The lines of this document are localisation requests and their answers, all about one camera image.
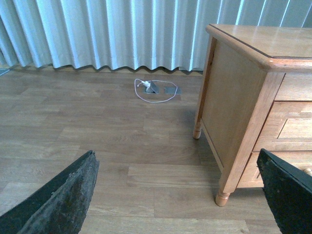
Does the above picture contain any wooden drawer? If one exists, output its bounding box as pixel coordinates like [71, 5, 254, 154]
[254, 101, 312, 152]
[237, 151, 312, 188]

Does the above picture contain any pale blue pleated curtain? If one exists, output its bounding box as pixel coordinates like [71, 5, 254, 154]
[0, 0, 312, 71]

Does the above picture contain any light wooden nightstand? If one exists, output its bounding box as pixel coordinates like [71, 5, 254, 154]
[193, 24, 312, 206]

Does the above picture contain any white floor cable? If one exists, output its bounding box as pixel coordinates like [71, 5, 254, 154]
[134, 78, 178, 104]

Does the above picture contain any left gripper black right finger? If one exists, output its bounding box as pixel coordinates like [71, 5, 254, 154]
[256, 148, 312, 234]

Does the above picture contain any open metal floor outlet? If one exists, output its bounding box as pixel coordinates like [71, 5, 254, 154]
[143, 81, 159, 94]

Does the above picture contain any closed metal floor outlet cover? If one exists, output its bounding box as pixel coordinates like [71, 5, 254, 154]
[164, 87, 182, 95]

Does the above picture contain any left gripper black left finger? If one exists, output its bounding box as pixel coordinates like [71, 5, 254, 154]
[0, 150, 99, 234]

